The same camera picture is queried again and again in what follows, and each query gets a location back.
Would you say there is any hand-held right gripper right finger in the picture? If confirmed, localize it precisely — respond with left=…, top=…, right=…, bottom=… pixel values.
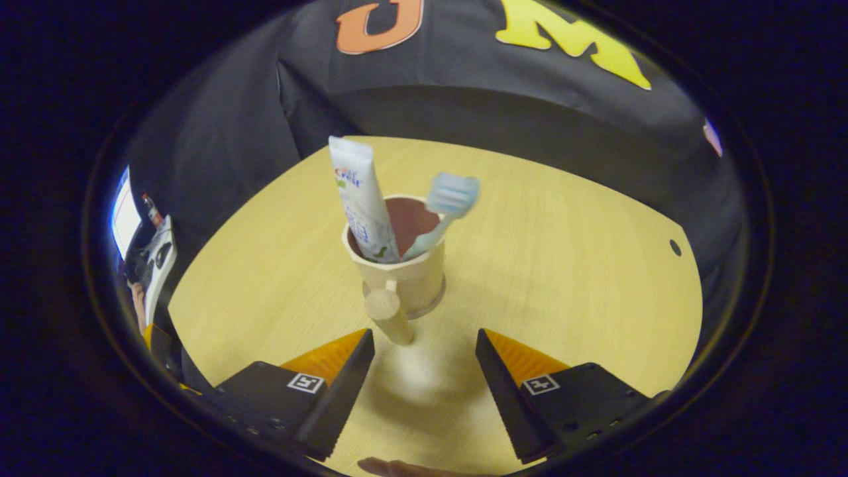
left=475, top=328, right=654, bottom=464

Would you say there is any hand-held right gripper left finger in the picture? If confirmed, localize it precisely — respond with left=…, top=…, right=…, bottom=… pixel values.
left=199, top=328, right=376, bottom=462

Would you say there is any beige cup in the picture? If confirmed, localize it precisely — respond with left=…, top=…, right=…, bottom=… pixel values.
left=341, top=194, right=447, bottom=346

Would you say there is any white toothpaste tube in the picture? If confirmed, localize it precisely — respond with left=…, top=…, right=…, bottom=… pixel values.
left=328, top=136, right=402, bottom=264

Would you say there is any pale toothbrush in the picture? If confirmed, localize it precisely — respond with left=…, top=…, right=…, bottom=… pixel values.
left=401, top=172, right=480, bottom=262

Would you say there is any light wooden desktop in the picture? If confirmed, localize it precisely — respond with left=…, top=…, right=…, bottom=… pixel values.
left=168, top=136, right=703, bottom=477

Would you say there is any white and black device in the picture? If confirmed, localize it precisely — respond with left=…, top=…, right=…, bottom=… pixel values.
left=141, top=215, right=179, bottom=329

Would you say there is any lit monitor screen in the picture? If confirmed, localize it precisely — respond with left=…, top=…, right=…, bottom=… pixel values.
left=111, top=166, right=144, bottom=261

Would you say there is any black backdrop cloth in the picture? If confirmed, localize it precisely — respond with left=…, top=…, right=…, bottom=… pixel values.
left=125, top=0, right=748, bottom=282

